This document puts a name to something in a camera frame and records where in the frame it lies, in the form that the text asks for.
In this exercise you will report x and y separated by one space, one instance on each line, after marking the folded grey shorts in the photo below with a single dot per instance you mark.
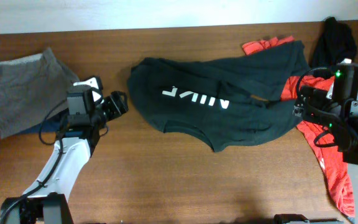
29 88

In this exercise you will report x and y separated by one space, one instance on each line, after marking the dark green Nike t-shirt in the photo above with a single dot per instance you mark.
224 102

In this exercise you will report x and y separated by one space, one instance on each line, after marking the red t-shirt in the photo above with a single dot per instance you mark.
330 160

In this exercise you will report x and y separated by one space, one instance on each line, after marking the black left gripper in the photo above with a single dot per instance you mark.
117 102

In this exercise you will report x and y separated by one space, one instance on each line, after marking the folded navy garment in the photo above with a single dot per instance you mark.
50 125

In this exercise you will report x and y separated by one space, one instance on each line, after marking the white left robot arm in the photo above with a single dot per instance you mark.
46 200

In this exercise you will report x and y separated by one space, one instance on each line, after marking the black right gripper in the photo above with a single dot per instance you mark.
316 97

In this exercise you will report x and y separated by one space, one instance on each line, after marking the black garment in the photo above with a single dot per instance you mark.
335 44

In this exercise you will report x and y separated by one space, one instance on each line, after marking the dark base block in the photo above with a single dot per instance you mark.
300 219

